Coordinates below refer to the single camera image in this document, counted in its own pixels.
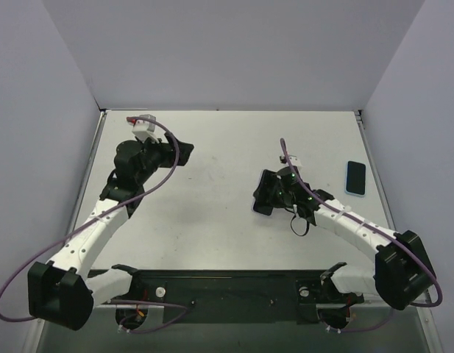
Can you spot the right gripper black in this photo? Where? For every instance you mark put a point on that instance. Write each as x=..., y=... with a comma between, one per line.
x=270, y=190

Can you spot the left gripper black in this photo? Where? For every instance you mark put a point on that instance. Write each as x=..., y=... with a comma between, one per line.
x=171, y=151

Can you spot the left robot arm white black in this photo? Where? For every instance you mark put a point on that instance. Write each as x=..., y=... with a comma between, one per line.
x=60, y=290

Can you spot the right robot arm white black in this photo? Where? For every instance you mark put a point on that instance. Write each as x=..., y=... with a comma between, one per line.
x=401, y=271

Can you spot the phone in blue case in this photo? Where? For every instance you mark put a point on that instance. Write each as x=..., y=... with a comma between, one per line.
x=355, y=179

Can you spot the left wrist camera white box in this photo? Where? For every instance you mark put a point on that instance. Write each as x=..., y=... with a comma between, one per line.
x=143, y=127

